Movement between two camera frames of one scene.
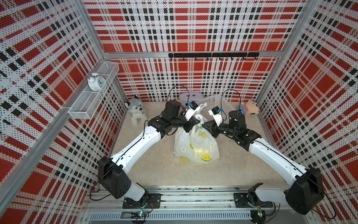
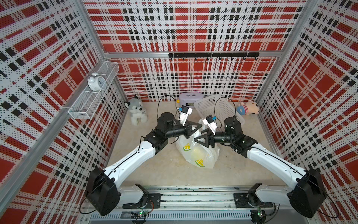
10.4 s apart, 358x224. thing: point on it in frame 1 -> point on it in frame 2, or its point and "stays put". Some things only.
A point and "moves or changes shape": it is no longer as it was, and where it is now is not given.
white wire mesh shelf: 86,103 stays put
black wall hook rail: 241,55 stays put
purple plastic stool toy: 186,97 stays put
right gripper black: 214,128 -> 211,138
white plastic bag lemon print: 197,144 moves or changes shape
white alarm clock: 96,83 stays put
